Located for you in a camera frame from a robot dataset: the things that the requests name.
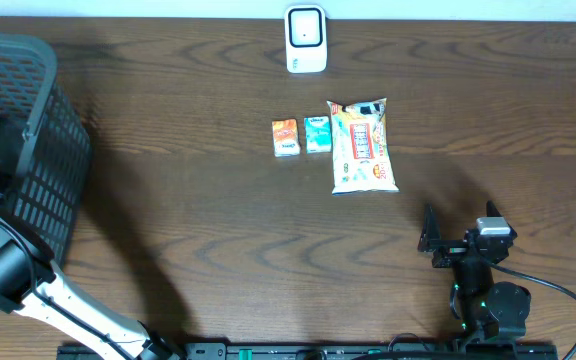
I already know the grey plastic mesh basket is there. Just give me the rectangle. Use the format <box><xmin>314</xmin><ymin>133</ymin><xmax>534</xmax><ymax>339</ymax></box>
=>
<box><xmin>0</xmin><ymin>33</ymin><xmax>92</xmax><ymax>263</ymax></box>

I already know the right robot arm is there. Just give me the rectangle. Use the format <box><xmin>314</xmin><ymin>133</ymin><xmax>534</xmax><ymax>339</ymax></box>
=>
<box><xmin>417</xmin><ymin>201</ymin><xmax>531</xmax><ymax>352</ymax></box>

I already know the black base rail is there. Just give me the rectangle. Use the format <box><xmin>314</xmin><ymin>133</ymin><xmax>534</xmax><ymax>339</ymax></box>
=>
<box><xmin>56</xmin><ymin>340</ymin><xmax>560</xmax><ymax>360</ymax></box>

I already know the small teal tissue pack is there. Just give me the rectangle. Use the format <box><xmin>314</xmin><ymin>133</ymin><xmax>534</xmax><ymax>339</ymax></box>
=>
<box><xmin>304</xmin><ymin>116</ymin><xmax>332</xmax><ymax>153</ymax></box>

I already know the white barcode scanner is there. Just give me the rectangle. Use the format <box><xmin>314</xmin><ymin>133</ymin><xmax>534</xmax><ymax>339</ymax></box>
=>
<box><xmin>284</xmin><ymin>4</ymin><xmax>328</xmax><ymax>74</ymax></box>

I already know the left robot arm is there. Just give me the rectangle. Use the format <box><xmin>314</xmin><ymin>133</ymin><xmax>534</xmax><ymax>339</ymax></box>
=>
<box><xmin>0</xmin><ymin>209</ymin><xmax>185</xmax><ymax>359</ymax></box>

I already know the small orange tissue pack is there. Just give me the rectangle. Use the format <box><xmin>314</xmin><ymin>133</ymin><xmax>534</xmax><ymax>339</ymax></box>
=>
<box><xmin>272</xmin><ymin>119</ymin><xmax>301</xmax><ymax>157</ymax></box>

